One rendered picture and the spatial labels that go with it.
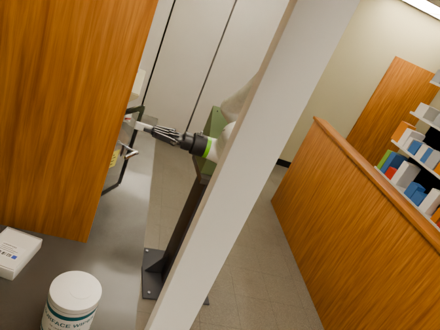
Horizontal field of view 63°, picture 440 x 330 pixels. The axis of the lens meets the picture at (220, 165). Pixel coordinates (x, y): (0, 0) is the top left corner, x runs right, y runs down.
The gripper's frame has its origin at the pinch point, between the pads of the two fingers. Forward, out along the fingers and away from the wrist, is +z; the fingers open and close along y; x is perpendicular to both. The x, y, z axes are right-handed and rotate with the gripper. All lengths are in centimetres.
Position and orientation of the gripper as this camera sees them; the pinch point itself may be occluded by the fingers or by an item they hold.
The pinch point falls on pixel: (143, 127)
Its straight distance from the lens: 148.5
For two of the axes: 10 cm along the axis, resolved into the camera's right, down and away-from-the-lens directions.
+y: 1.1, 4.7, -8.7
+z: -9.2, -2.8, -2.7
